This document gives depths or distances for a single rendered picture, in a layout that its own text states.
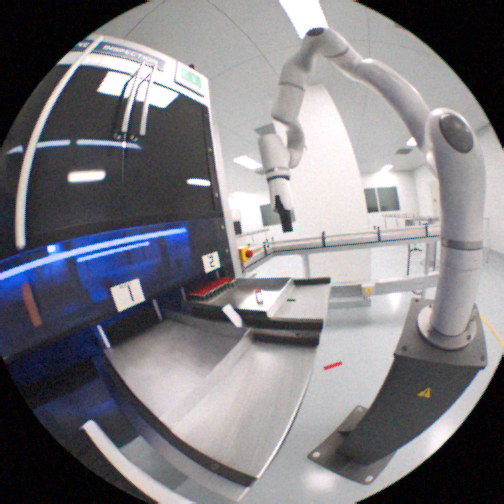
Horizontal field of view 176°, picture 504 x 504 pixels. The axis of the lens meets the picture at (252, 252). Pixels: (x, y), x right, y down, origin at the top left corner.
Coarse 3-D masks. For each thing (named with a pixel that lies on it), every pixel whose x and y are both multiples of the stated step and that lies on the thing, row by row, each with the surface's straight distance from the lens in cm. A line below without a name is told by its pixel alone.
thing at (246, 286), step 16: (240, 288) 72; (256, 288) 69; (272, 288) 66; (288, 288) 60; (192, 304) 60; (208, 304) 54; (224, 304) 60; (240, 304) 57; (256, 304) 55; (272, 304) 47
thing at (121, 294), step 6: (132, 282) 47; (138, 282) 48; (114, 288) 45; (120, 288) 46; (126, 288) 46; (132, 288) 47; (138, 288) 48; (114, 294) 45; (120, 294) 46; (126, 294) 46; (132, 294) 47; (138, 294) 48; (120, 300) 46; (126, 300) 47; (138, 300) 48; (120, 306) 46; (126, 306) 47
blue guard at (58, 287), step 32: (160, 224) 53; (192, 224) 60; (224, 224) 74; (32, 256) 45; (64, 256) 44; (96, 256) 44; (128, 256) 47; (160, 256) 51; (192, 256) 59; (224, 256) 72; (0, 288) 49; (32, 288) 46; (64, 288) 44; (96, 288) 44; (160, 288) 51; (0, 320) 51; (32, 320) 47; (64, 320) 45; (0, 352) 55
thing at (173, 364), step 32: (160, 320) 61; (192, 320) 49; (128, 352) 50; (160, 352) 44; (192, 352) 41; (224, 352) 38; (128, 384) 34; (160, 384) 36; (192, 384) 33; (160, 416) 27
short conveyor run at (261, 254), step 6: (258, 246) 143; (264, 246) 130; (258, 252) 128; (264, 252) 131; (270, 252) 142; (252, 258) 114; (258, 258) 121; (264, 258) 130; (270, 258) 141; (246, 264) 107; (252, 264) 113; (258, 264) 121; (246, 270) 106; (252, 270) 113
